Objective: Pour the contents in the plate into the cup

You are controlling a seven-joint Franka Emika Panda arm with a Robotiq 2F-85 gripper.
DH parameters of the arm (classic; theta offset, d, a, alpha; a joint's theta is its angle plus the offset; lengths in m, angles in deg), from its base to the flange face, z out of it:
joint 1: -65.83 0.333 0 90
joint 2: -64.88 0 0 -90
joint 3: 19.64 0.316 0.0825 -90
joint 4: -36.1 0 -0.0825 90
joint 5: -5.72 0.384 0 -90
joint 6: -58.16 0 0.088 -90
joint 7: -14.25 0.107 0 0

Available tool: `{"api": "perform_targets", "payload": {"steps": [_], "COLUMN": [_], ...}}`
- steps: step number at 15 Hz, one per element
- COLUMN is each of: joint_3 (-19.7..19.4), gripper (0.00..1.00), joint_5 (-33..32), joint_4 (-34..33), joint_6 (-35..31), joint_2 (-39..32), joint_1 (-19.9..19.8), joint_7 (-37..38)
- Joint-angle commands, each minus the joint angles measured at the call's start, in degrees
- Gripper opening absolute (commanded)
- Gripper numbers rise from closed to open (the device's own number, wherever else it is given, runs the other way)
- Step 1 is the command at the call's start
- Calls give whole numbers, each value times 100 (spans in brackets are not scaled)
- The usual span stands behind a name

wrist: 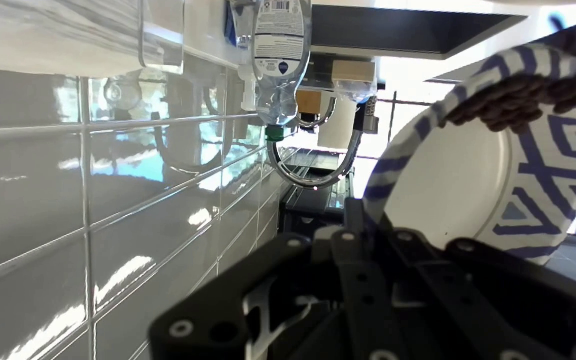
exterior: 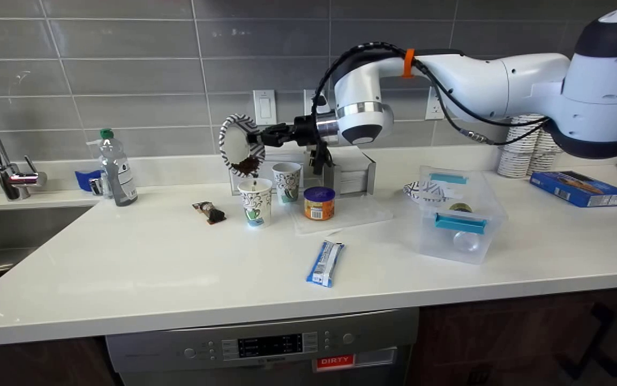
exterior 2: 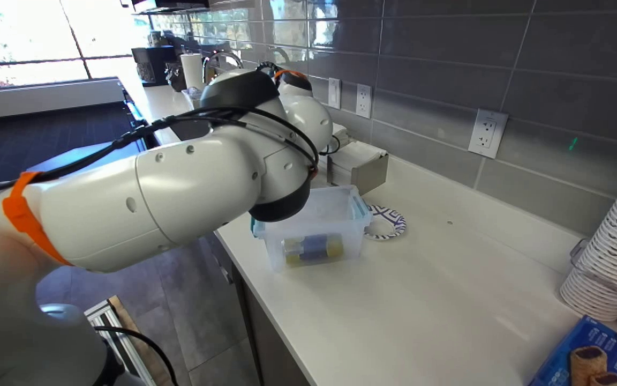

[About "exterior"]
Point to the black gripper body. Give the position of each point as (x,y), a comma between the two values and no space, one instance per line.
(313,129)

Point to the blue patterned paper plate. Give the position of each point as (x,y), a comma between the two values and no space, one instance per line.
(241,141)

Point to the brown coffee beans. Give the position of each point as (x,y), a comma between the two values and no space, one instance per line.
(247,165)

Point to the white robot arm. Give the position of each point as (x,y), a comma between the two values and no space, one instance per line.
(536,77)

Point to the printed paper cup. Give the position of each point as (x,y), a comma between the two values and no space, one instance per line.
(255,205)
(287,186)

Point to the patterned paper cup stack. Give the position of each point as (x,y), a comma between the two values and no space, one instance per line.
(516,162)
(549,159)

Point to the small white box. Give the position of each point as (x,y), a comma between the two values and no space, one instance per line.
(355,178)

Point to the orange jar with blue lid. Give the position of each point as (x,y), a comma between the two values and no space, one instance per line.
(317,207)

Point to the dark brown snack wrapper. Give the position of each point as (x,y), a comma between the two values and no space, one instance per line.
(211,213)

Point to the blue white snack bar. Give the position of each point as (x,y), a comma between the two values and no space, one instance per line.
(325,262)

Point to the water bottle with green cap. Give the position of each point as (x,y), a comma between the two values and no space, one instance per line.
(117,174)

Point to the clear bin with teal latches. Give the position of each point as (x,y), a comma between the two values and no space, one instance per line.
(459,226)

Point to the stainless steel dishwasher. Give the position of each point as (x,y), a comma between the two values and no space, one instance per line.
(267,346)

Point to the chrome kitchen faucet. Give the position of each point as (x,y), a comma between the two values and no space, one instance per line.
(15,174)

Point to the blue snack box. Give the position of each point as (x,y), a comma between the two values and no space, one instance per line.
(580,187)

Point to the dark kitchen sink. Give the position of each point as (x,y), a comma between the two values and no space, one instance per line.
(10,242)

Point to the dark wooden base cabinet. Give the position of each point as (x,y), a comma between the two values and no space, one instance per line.
(509,343)
(37,365)

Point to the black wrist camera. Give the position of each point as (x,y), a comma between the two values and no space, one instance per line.
(320,152)

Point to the white wall switch plate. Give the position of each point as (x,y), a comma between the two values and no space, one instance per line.
(265,104)

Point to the white wall outlet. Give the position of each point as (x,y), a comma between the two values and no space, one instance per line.
(310,99)
(436,108)

